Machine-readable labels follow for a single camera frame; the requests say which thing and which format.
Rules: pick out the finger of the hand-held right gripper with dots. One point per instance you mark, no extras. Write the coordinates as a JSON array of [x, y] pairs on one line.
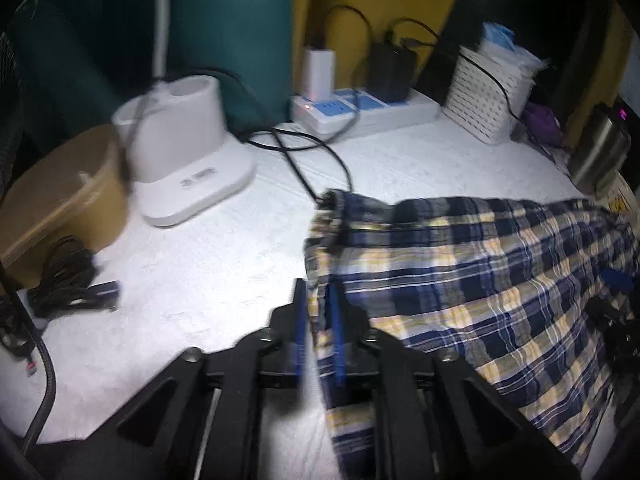
[[612, 278]]

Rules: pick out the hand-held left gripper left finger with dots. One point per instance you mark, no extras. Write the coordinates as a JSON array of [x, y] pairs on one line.
[[300, 330]]

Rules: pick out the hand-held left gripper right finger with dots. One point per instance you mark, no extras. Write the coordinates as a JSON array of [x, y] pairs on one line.
[[336, 340]]

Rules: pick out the plaid pants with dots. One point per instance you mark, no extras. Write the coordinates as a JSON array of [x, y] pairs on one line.
[[475, 270]]

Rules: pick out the white mug with yellow print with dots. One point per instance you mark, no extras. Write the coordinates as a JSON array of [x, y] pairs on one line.
[[622, 205]]

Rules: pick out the stainless steel tumbler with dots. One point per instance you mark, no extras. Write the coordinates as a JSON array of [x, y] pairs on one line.
[[597, 152]]

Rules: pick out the purple cloth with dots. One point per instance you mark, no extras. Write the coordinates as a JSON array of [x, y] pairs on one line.
[[540, 120]]

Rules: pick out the white desk lamp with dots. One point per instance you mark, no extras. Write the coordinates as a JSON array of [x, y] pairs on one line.
[[200, 175]]

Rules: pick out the white plastic basket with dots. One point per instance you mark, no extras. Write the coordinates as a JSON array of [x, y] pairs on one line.
[[470, 105]]

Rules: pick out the white power strip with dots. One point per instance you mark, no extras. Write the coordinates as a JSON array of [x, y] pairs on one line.
[[400, 112]]

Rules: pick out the white charger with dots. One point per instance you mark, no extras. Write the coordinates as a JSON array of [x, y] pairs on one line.
[[320, 72]]

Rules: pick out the blue face mask pack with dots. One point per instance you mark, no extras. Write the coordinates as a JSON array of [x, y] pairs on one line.
[[497, 37]]

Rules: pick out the tan lidded container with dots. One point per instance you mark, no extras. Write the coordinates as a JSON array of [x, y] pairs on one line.
[[60, 200]]

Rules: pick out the black charger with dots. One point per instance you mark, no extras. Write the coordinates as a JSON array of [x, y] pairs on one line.
[[392, 72]]

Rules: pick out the teal curtain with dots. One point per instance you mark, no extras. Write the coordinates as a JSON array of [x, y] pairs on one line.
[[225, 20]]

